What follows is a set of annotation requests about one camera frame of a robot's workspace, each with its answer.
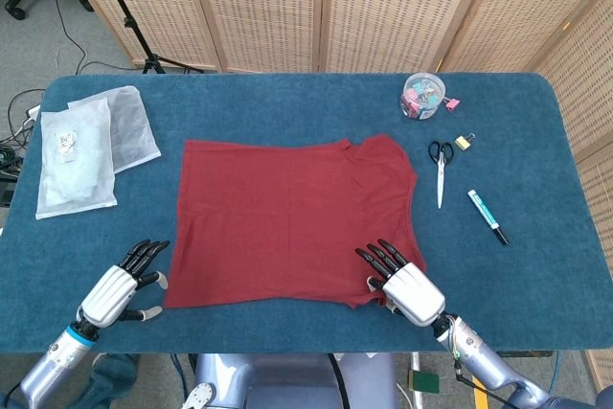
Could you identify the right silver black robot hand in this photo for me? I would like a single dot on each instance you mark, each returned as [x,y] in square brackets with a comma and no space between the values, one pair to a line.
[414,291]

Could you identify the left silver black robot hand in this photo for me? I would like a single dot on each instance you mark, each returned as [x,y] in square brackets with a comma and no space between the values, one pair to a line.
[107,296]

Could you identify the red t-shirt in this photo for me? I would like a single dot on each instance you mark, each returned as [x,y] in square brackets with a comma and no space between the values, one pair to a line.
[287,217]

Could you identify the left lavender robot arm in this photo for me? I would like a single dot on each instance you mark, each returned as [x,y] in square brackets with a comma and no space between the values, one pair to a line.
[52,366]

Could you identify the blue denim cloth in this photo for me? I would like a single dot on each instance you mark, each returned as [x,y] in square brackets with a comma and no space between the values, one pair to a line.
[115,380]

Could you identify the white pipe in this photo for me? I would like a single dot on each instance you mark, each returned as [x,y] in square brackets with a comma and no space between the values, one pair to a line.
[417,380]

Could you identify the green block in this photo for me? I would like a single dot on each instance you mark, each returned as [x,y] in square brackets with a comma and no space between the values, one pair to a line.
[424,381]

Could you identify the white teal marker pen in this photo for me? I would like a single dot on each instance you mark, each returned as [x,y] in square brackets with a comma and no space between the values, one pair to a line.
[483,211]

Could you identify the white labelled plastic package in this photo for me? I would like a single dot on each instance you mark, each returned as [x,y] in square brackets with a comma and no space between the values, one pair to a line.
[81,174]

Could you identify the lavender robot torso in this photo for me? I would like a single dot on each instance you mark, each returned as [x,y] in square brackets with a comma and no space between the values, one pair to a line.
[287,380]

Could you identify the white translucent plastic bag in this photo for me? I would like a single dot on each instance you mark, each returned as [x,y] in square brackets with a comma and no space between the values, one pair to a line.
[131,126]

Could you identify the pink binder clip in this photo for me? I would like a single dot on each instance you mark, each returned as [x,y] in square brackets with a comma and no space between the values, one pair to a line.
[452,104]

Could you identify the white power plug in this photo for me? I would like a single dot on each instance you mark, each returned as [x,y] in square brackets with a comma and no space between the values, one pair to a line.
[32,113]

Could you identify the clear jar of binder clips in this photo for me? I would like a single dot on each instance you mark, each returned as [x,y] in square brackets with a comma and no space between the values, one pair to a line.
[421,93]

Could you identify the blue carpet table mat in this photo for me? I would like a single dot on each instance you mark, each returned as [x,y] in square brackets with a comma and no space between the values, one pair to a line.
[306,102]

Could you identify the black tripod stand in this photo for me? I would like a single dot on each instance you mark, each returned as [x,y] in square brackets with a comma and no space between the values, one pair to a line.
[129,23]

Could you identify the white round robot bracket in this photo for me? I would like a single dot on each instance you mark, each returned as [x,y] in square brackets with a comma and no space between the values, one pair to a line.
[201,397]

